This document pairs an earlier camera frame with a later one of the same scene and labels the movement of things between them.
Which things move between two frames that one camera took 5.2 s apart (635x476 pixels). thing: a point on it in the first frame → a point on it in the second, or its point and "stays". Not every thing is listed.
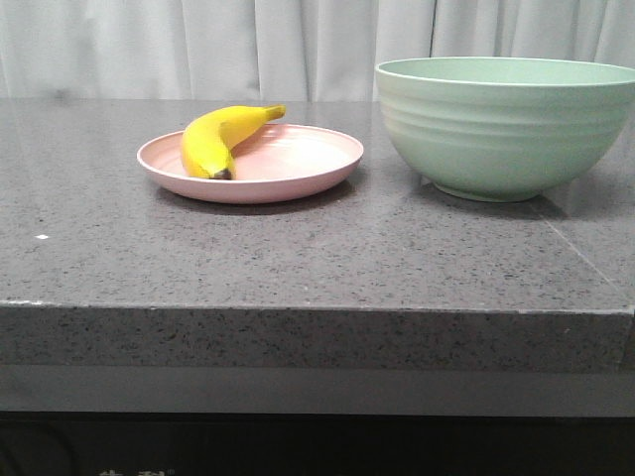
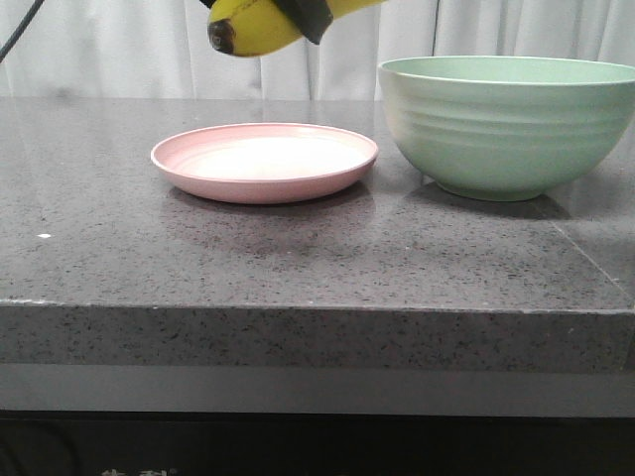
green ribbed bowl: x=503 y=129 stays
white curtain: x=281 y=50 stays
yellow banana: x=207 y=142 → x=250 y=28
